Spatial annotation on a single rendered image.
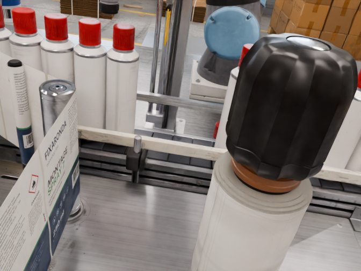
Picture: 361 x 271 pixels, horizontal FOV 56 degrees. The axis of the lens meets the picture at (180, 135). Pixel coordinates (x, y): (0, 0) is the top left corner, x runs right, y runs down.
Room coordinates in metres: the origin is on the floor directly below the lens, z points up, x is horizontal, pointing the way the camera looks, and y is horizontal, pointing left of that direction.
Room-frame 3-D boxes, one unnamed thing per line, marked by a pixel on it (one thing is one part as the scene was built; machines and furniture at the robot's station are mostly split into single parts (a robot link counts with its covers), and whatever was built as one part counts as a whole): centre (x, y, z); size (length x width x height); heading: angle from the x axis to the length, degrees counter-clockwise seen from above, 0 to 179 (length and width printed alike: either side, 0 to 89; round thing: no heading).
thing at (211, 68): (0.92, -0.09, 0.92); 0.15 x 0.15 x 0.10
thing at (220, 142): (0.51, -0.09, 0.98); 0.05 x 0.05 x 0.20
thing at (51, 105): (0.33, 0.14, 0.97); 0.05 x 0.05 x 0.19
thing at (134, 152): (0.43, 0.06, 0.89); 0.03 x 0.03 x 0.12; 89
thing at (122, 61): (0.52, 0.11, 0.98); 0.05 x 0.05 x 0.20
